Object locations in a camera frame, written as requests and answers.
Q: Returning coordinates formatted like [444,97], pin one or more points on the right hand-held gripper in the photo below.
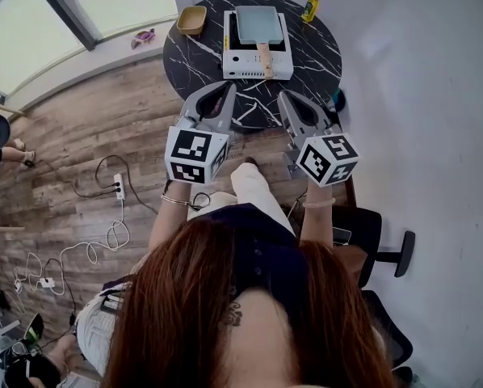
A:
[330,160]

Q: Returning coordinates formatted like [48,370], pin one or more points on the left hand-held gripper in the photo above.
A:
[193,148]

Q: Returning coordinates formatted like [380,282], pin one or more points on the light blue rectangular pan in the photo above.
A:
[257,22]

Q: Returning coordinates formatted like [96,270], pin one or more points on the person's left forearm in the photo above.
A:
[166,224]

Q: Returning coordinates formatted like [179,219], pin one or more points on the person's right forearm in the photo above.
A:
[316,226]

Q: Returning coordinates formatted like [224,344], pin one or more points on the teal bottle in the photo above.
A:
[334,99]

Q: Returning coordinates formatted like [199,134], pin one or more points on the black round stool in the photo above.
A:
[341,105]

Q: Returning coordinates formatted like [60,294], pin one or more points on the person's brown shoe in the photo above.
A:
[250,162]

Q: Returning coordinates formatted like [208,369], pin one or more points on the pale pink wrist bangle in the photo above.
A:
[318,204]

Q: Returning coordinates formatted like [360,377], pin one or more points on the gold wrist bangle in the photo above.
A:
[175,200]

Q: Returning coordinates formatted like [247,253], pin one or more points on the yellow rectangular tray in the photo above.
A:
[191,19]

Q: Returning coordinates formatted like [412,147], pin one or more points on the purple toy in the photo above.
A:
[143,38]

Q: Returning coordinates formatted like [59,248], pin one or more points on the yellow oil bottle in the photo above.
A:
[311,6]

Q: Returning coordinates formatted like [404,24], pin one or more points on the white power strip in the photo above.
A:
[118,186]

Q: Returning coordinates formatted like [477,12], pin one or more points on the black office chair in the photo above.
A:
[366,224]

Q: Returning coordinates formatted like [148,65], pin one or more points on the black phone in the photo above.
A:
[341,236]

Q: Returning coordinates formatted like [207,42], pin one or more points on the person's dark blue top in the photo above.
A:
[261,241]

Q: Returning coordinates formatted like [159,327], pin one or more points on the brown wooden stool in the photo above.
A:
[350,261]

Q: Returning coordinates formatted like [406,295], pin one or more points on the person's bare neck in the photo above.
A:
[257,346]

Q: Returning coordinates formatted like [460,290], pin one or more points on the white charger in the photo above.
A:
[47,282]

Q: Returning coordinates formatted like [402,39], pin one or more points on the light wooden stick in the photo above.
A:
[3,229]

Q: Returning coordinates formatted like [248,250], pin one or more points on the dark wooden rail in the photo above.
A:
[350,192]

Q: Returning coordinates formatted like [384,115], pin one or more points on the black window frame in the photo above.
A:
[72,18]

